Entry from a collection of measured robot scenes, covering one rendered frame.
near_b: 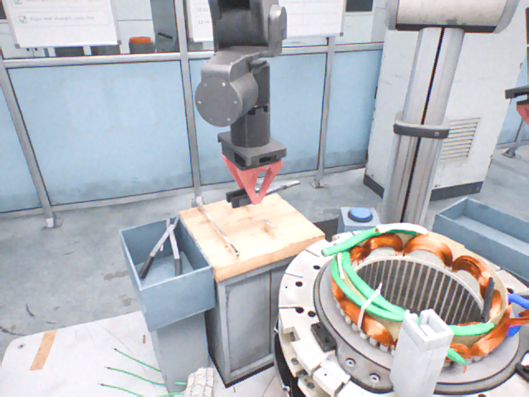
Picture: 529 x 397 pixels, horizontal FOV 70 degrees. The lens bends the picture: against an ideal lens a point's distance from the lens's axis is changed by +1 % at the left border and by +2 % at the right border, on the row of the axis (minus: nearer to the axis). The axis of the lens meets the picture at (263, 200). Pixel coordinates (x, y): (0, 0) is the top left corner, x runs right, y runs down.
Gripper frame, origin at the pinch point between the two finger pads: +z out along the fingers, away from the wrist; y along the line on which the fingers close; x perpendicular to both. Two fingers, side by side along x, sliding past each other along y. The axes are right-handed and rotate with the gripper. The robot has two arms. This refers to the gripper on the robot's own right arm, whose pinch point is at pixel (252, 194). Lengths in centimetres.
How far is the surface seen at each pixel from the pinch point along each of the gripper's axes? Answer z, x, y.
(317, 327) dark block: 4.0, -4.2, 23.4
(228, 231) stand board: 8.3, -2.8, -3.9
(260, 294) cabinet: 17.4, -0.8, 3.8
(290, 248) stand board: 8.9, 4.3, 4.8
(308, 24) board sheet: -3, 132, -175
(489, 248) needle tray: 10.5, 34.4, 19.5
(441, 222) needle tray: 9.8, 33.2, 10.8
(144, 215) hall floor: 117, 11, -195
